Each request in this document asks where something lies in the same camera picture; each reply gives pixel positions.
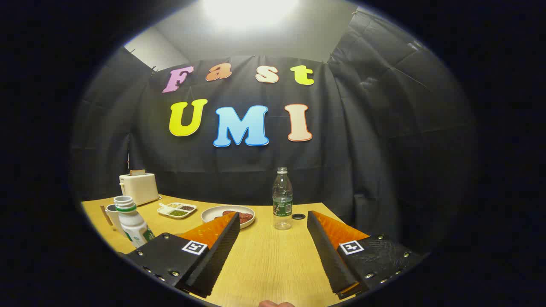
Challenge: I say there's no white cup wooden handle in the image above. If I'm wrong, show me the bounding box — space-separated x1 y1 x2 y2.
100 203 128 238

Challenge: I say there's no wooden table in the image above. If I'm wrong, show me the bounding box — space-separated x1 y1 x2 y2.
81 195 372 307

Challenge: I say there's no white round plate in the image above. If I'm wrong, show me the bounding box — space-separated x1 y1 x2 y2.
201 205 256 230

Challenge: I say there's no white divided dish of beans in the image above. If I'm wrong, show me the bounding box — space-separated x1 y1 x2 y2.
157 202 197 220

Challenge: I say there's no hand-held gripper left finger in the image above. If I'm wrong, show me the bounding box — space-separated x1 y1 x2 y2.
125 211 241 299

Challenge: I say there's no white juice bottle green label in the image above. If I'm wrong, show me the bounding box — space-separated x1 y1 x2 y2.
113 195 155 249

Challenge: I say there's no black backdrop cloth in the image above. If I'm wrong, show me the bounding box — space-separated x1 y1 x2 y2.
70 11 476 252

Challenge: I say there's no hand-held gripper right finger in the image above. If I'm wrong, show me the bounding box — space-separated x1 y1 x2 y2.
306 210 428 300

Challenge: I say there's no clear plastic water bottle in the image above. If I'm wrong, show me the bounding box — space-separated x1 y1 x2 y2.
272 167 293 231

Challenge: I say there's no cream toaster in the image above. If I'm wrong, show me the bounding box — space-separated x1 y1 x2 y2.
119 172 160 207

